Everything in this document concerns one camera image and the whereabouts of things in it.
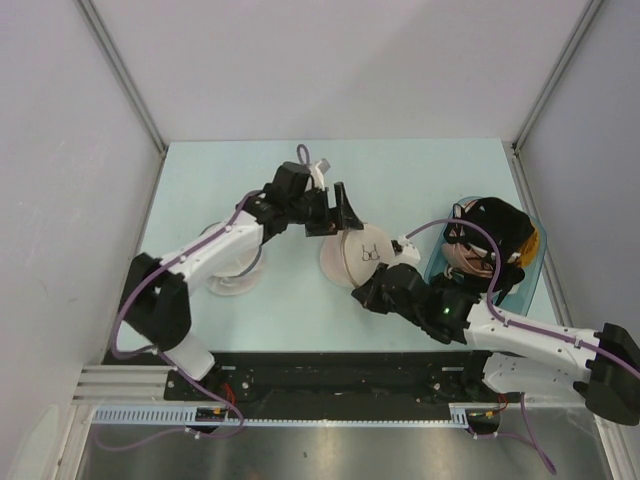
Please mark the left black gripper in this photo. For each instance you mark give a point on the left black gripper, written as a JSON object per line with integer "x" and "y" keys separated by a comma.
{"x": 330, "y": 219}

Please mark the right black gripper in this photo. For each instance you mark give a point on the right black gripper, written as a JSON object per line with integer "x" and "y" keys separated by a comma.
{"x": 368, "y": 294}

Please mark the yellow garment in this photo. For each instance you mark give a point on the yellow garment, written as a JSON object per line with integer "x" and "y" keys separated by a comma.
{"x": 528, "y": 251}

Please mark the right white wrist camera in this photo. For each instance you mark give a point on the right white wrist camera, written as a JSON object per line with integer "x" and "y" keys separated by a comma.
{"x": 405, "y": 251}

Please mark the grey-trimmed mesh laundry bag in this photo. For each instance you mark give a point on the grey-trimmed mesh laundry bag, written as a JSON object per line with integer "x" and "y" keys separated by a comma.
{"x": 231, "y": 263}

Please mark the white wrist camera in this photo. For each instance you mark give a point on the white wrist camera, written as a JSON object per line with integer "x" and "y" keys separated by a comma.
{"x": 317, "y": 171}
{"x": 405, "y": 251}

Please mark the black bra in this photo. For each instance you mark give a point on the black bra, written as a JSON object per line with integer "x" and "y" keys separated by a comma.
{"x": 496, "y": 226}

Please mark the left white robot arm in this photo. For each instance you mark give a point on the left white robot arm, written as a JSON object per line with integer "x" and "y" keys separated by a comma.
{"x": 156, "y": 298}

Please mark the aluminium frame post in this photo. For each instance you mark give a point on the aluminium frame post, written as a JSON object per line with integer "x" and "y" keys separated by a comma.
{"x": 577, "y": 36}
{"x": 116, "y": 63}

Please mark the left aluminium frame post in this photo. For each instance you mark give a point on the left aluminium frame post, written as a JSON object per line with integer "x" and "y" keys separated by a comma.
{"x": 116, "y": 63}

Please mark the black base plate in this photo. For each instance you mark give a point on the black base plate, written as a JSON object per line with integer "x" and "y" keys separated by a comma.
{"x": 354, "y": 387}

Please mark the pink mesh laundry bag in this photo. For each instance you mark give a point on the pink mesh laundry bag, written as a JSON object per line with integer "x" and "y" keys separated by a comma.
{"x": 350, "y": 258}

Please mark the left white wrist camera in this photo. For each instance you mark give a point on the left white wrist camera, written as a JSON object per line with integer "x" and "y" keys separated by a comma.
{"x": 317, "y": 171}

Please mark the right aluminium frame post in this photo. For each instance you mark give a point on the right aluminium frame post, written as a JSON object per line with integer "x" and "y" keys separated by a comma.
{"x": 577, "y": 36}

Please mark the pink bra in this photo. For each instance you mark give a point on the pink bra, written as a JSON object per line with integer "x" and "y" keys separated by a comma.
{"x": 469, "y": 259}

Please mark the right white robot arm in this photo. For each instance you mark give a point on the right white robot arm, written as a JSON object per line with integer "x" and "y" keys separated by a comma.
{"x": 603, "y": 365}

